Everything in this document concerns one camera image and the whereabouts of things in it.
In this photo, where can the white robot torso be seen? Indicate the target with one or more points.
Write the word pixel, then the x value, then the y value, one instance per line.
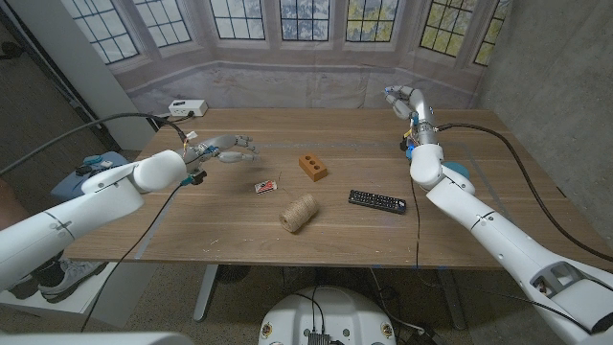
pixel 335 316

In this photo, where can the black remote control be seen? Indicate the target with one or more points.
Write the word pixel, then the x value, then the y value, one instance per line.
pixel 376 201

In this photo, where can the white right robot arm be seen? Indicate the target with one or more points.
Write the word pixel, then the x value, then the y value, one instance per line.
pixel 503 239

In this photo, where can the white table leg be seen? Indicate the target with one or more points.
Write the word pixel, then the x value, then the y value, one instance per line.
pixel 206 292
pixel 452 302

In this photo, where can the small black object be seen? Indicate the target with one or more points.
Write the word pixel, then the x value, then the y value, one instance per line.
pixel 83 170

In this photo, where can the person's bare leg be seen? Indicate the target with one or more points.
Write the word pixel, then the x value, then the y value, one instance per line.
pixel 9 206

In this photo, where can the black round floor fan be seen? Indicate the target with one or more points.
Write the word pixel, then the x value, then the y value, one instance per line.
pixel 234 273

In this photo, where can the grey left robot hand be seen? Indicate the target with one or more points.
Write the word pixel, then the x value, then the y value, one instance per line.
pixel 222 147

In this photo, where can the teal small object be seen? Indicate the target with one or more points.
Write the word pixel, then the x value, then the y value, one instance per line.
pixel 93 159

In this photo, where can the blue round disc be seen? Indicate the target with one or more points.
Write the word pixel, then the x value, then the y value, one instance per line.
pixel 459 168

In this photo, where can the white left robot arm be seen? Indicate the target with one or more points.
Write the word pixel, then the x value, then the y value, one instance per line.
pixel 81 211

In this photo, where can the grey and black shoe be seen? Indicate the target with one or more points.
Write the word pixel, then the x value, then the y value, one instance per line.
pixel 67 278

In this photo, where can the orange wooden block with holes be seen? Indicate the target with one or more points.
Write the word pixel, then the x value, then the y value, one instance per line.
pixel 312 167

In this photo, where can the printed window backdrop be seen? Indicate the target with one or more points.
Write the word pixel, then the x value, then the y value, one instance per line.
pixel 306 57

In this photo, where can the white power strip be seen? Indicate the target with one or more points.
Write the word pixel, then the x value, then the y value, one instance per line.
pixel 187 108

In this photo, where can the jute twine spool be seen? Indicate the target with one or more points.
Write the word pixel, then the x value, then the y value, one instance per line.
pixel 298 213

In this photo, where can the small white object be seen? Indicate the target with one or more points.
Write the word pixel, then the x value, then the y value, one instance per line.
pixel 106 164

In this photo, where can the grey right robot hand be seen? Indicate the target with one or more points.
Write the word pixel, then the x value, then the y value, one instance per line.
pixel 416 112

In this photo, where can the red and white match box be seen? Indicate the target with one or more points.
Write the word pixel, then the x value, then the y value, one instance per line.
pixel 265 187

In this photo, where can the blue padded stool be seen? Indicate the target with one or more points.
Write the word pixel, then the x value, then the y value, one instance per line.
pixel 72 184

